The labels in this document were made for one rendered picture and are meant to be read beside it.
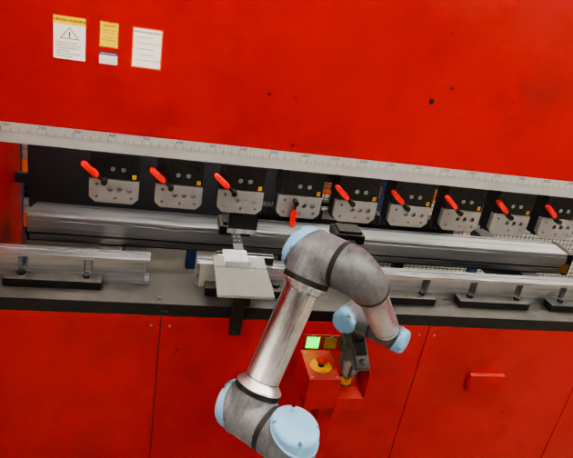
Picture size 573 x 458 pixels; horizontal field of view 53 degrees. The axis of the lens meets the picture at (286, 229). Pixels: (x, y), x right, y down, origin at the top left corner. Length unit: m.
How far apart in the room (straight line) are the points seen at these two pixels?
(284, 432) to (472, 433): 1.44
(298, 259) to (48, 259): 0.97
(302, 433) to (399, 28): 1.20
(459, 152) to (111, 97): 1.14
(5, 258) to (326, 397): 1.13
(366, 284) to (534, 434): 1.66
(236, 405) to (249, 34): 1.04
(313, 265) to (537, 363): 1.42
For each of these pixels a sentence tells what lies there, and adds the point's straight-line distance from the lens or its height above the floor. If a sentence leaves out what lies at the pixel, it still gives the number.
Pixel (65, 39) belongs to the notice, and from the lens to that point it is 1.78.
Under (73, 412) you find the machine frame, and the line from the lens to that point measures 2.22.
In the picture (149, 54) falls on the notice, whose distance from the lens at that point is 1.76.
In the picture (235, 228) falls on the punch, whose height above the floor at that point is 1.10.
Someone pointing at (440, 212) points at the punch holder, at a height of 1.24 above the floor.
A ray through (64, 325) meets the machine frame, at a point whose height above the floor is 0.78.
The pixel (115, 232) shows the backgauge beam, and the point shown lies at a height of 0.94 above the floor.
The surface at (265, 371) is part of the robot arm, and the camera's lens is 1.38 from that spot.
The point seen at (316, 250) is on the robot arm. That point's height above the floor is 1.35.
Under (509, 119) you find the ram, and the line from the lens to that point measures 2.09.
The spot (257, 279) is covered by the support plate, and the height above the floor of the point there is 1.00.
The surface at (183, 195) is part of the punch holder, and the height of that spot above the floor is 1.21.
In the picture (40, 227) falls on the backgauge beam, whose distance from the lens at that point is 2.27.
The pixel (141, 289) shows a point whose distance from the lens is 2.00.
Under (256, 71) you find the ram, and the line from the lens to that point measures 1.77.
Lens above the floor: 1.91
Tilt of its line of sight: 24 degrees down
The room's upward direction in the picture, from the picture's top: 10 degrees clockwise
